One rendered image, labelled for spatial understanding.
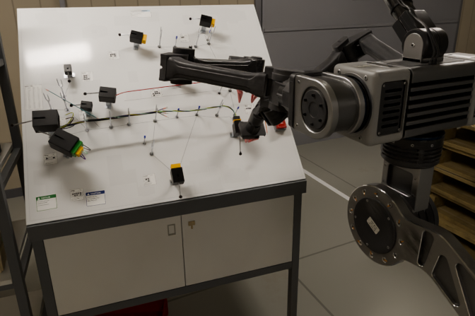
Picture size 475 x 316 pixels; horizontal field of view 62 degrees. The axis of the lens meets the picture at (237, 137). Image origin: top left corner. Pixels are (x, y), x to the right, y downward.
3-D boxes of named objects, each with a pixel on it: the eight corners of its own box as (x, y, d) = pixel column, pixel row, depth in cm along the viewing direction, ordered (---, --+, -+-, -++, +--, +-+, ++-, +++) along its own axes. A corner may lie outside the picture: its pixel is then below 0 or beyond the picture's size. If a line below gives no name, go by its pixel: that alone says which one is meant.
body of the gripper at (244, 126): (237, 124, 160) (242, 113, 154) (261, 124, 162) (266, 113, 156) (240, 138, 156) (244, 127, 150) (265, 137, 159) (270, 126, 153)
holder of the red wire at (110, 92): (85, 96, 175) (83, 83, 166) (116, 100, 178) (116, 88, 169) (84, 106, 173) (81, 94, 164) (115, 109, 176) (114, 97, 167)
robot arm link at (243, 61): (177, 85, 119) (180, 48, 116) (165, 82, 122) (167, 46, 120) (265, 83, 151) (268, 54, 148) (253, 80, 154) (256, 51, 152)
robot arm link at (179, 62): (145, 83, 114) (148, 47, 111) (174, 80, 126) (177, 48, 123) (292, 114, 95) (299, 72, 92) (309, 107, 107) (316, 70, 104)
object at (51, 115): (16, 128, 163) (6, 112, 150) (62, 124, 168) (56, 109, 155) (16, 143, 160) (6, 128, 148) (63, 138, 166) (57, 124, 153)
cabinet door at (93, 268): (185, 286, 185) (180, 211, 172) (58, 316, 168) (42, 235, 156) (184, 283, 187) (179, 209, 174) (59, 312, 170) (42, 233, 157)
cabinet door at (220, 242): (292, 261, 201) (295, 191, 189) (186, 287, 185) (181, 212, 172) (290, 259, 204) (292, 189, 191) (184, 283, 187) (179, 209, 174)
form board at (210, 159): (27, 226, 151) (25, 225, 149) (18, 10, 186) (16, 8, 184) (304, 179, 187) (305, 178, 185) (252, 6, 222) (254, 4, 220)
